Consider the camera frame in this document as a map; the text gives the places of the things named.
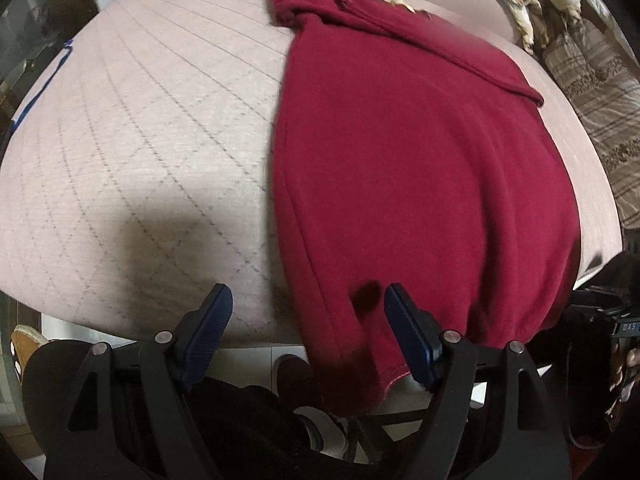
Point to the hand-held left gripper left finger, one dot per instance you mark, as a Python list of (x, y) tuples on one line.
[(210, 330)]

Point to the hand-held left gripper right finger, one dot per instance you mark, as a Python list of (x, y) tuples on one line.
[(412, 335)]

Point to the dark red garment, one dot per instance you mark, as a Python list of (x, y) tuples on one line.
[(425, 170)]

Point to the person's right hand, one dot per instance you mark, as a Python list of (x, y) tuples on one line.
[(625, 365)]

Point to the black chair base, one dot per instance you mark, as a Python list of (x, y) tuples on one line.
[(385, 430)]

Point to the maroon slipper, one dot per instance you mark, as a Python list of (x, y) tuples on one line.
[(297, 377)]

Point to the pink quilted bed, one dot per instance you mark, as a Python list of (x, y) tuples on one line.
[(150, 160)]

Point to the brown slipper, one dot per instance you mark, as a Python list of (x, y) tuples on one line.
[(27, 350)]

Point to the beige patterned blanket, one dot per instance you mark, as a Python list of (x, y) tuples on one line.
[(600, 100)]

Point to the wooden door with stained glass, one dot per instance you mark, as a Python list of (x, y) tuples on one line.
[(35, 35)]

